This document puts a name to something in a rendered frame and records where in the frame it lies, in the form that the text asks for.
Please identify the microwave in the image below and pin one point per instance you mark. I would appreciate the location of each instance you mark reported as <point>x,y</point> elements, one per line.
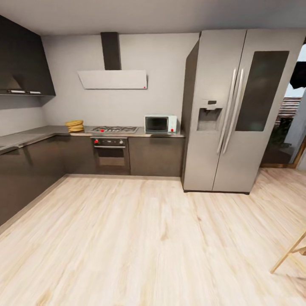
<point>156,122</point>

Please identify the burner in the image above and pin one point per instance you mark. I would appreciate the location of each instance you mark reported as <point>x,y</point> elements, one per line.
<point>112,129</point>

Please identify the straight chair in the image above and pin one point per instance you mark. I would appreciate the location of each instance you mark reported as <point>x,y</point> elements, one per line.
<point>292,249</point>

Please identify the fridge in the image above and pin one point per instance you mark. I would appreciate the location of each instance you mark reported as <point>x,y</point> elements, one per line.
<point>235,82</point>

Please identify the range hood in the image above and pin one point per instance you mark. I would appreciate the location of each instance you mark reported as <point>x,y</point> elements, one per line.
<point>112,76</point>

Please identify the fixed window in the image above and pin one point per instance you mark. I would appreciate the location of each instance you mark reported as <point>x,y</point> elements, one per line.
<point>288,138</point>

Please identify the cabinet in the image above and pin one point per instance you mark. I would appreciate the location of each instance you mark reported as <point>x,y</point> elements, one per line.
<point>23,64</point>

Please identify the oven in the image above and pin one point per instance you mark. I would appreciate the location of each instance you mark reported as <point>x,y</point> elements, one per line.
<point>111,152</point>

